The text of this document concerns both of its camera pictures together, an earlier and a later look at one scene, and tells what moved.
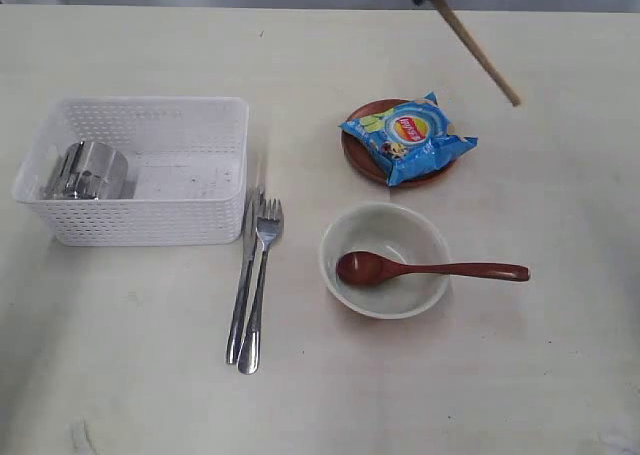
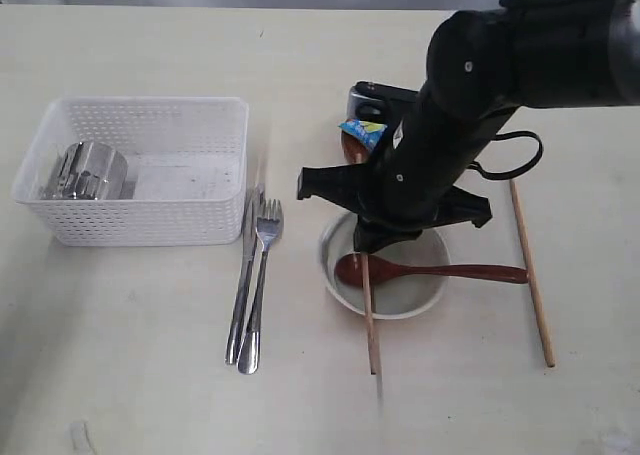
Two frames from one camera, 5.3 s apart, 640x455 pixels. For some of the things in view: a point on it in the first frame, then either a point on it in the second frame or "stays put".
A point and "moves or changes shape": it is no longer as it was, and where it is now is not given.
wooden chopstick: (470, 41) moves or changes shape
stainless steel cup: (90, 171) stays put
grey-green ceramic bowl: (400, 234) stays put
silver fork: (267, 225) stays put
